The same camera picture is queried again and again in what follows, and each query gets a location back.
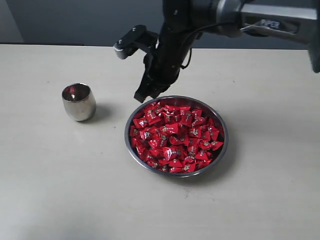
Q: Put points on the pile of red wrapped candies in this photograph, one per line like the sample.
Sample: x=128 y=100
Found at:
x=175 y=137

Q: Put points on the stainless steel cup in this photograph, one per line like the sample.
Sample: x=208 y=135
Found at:
x=82 y=109

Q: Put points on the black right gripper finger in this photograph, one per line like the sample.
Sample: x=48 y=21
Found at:
x=155 y=92
x=144 y=90

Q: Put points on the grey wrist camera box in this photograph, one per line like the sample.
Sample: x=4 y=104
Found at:
x=138 y=38

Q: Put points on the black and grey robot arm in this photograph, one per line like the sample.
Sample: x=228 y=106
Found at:
x=184 y=20

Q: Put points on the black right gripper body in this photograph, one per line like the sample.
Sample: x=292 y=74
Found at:
x=169 y=55

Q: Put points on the round stainless steel plate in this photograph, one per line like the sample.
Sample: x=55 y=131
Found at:
x=135 y=152

